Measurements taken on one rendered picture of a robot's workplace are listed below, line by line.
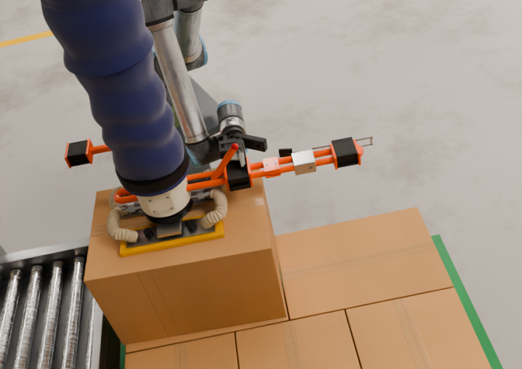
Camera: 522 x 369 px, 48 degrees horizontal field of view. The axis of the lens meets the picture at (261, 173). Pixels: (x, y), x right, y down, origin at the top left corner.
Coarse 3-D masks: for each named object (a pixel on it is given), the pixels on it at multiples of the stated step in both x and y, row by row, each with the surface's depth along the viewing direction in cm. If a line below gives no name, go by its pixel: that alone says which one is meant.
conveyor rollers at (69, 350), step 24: (72, 288) 231; (24, 312) 227; (48, 312) 225; (72, 312) 223; (0, 336) 220; (24, 336) 218; (48, 336) 217; (72, 336) 216; (0, 360) 213; (24, 360) 212; (48, 360) 211; (72, 360) 209
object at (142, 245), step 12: (144, 228) 191; (156, 228) 190; (192, 228) 187; (204, 228) 187; (216, 228) 187; (144, 240) 188; (156, 240) 187; (168, 240) 186; (180, 240) 186; (192, 240) 186; (204, 240) 186; (120, 252) 186; (132, 252) 186
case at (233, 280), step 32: (96, 192) 211; (224, 192) 201; (256, 192) 199; (96, 224) 199; (128, 224) 197; (224, 224) 190; (256, 224) 188; (96, 256) 189; (128, 256) 187; (160, 256) 185; (192, 256) 183; (224, 256) 181; (256, 256) 183; (96, 288) 186; (128, 288) 187; (160, 288) 189; (192, 288) 191; (224, 288) 193; (256, 288) 194; (128, 320) 200; (160, 320) 201; (192, 320) 203; (224, 320) 206; (256, 320) 208
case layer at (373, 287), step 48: (288, 240) 233; (336, 240) 230; (384, 240) 226; (432, 240) 223; (288, 288) 217; (336, 288) 214; (384, 288) 211; (432, 288) 208; (192, 336) 208; (240, 336) 205; (288, 336) 203; (336, 336) 200; (384, 336) 197; (432, 336) 195
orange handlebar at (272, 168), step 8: (104, 144) 207; (96, 152) 207; (320, 152) 188; (328, 152) 188; (360, 152) 185; (264, 160) 188; (272, 160) 188; (280, 160) 188; (288, 160) 188; (320, 160) 185; (328, 160) 185; (256, 168) 188; (264, 168) 186; (272, 168) 185; (280, 168) 185; (288, 168) 185; (192, 176) 189; (200, 176) 188; (208, 176) 188; (256, 176) 186; (272, 176) 186; (192, 184) 186; (200, 184) 186; (208, 184) 186; (216, 184) 186; (120, 192) 189; (128, 192) 189; (120, 200) 186; (128, 200) 186; (136, 200) 186
